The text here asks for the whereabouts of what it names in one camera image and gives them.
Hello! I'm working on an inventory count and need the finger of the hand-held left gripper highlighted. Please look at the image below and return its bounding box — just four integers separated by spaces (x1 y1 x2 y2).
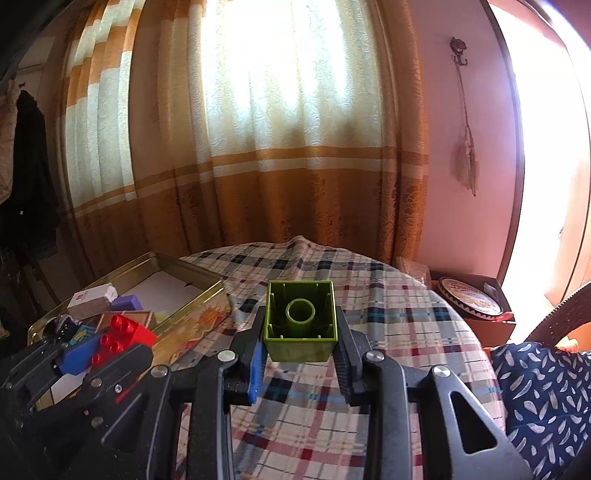
84 345 154 416
2 333 106 398

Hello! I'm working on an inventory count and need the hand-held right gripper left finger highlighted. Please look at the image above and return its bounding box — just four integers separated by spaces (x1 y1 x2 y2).
107 307 269 480

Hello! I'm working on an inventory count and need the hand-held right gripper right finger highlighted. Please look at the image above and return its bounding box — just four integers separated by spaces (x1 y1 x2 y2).
335 307 532 480

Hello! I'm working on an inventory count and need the red toy brick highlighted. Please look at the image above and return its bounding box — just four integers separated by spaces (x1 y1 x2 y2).
91 314 158 367

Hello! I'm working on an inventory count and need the green toy brick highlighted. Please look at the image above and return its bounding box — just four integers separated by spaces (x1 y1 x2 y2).
263 280 339 363

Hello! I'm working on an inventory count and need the white cardboard box red label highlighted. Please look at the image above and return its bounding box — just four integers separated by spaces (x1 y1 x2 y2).
67 285 118 320

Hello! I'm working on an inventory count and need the purple block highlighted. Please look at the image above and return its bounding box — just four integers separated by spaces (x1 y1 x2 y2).
108 295 144 312

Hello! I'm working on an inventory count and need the gold metal tin tray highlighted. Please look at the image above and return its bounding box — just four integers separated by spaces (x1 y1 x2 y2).
28 251 229 411

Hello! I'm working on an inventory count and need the plaid tablecloth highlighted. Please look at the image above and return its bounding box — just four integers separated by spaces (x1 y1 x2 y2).
178 235 509 480

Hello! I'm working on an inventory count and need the clear plastic bag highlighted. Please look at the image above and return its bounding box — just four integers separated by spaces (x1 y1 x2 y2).
394 256 430 282

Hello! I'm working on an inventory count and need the round decorated tin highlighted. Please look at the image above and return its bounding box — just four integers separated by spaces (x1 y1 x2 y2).
436 276 504 319

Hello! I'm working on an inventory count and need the brown cardboard box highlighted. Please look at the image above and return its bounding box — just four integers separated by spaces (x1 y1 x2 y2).
429 272 518 347

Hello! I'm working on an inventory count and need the dark hanging garment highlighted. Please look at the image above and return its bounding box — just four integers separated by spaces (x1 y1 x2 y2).
9 90 61 259

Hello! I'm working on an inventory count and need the orange and cream curtain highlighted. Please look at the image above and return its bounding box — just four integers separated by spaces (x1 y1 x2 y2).
60 0 430 278

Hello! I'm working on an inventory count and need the blue feather-print cushion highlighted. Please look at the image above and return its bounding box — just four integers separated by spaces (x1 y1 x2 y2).
489 342 591 480

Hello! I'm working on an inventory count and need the beige hanging garment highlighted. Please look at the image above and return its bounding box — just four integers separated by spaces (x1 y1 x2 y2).
0 80 21 204

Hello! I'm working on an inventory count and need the wooden door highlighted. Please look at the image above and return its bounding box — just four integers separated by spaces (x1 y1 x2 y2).
561 14 591 301

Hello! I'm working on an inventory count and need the hanging curtain tassel cord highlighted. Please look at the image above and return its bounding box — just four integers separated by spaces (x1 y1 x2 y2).
450 65 478 197

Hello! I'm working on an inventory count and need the metal wall hook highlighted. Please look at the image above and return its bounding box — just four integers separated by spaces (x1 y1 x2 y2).
450 37 469 68

